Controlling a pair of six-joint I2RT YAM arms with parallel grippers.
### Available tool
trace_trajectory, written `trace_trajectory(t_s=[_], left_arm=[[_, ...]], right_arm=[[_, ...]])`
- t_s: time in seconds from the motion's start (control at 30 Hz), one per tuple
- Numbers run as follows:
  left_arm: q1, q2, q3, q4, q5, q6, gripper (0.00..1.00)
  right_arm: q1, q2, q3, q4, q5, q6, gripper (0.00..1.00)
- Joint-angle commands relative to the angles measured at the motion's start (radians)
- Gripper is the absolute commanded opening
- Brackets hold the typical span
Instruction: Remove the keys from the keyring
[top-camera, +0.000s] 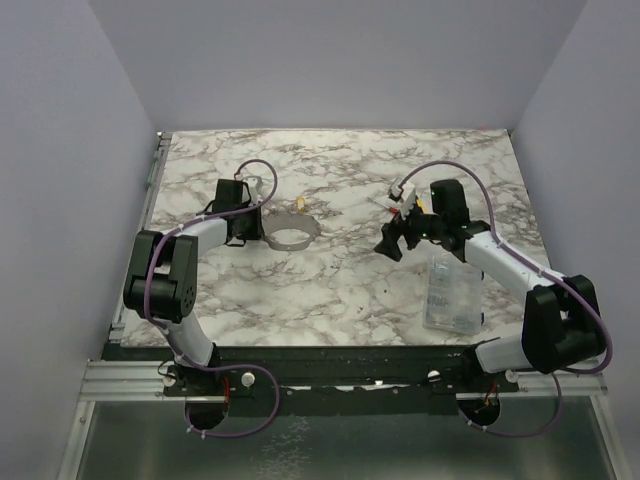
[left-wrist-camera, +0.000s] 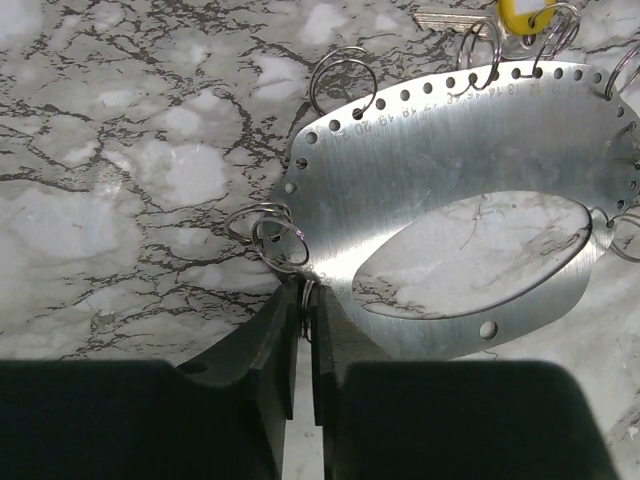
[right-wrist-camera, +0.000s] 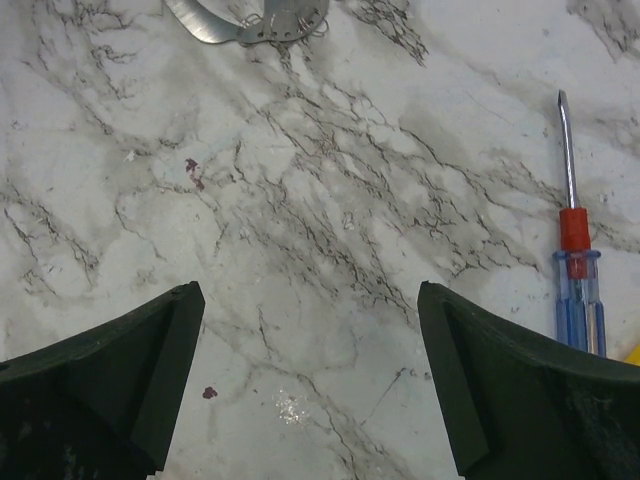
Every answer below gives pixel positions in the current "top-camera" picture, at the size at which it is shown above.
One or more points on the red blue screwdriver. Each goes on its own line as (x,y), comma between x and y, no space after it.
(388,208)

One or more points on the large metal key ring band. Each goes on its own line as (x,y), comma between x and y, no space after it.
(290,232)

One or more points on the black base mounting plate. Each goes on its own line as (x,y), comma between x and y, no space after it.
(336,381)

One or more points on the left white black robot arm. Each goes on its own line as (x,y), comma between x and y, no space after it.
(161,280)

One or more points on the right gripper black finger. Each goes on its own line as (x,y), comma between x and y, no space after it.
(389,248)
(394,229)

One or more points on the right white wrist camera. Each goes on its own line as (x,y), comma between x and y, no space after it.
(403,193)

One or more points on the aluminium frame rail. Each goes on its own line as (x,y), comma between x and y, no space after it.
(126,381)

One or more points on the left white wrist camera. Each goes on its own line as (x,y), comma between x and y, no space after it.
(252,185)

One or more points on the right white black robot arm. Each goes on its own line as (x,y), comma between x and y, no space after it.
(559,328)

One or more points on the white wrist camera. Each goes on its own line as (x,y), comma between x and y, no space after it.
(403,193)
(252,185)

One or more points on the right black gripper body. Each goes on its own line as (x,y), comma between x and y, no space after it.
(401,233)

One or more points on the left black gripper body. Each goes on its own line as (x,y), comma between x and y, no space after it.
(249,225)

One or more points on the clear plastic organizer box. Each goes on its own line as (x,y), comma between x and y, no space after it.
(453,296)

